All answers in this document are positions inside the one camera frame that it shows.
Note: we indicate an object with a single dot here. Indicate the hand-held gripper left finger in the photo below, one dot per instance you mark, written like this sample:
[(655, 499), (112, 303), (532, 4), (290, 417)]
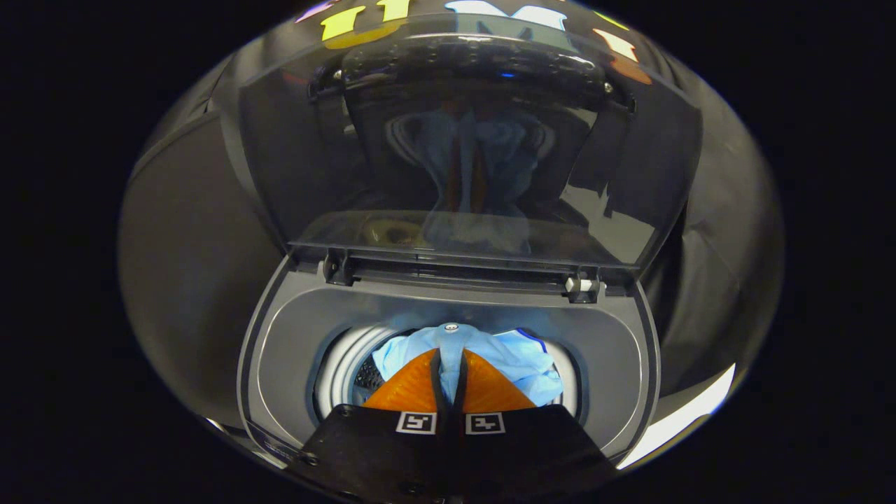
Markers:
[(378, 455)]

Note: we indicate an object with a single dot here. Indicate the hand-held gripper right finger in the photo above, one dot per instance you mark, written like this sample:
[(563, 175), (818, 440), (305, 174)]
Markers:
[(532, 455)]

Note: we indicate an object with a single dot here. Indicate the light blue polo shirt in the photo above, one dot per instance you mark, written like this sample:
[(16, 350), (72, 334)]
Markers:
[(521, 364)]

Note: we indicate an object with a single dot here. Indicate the dark glass washing machine lid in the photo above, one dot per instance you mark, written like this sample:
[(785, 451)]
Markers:
[(294, 154)]

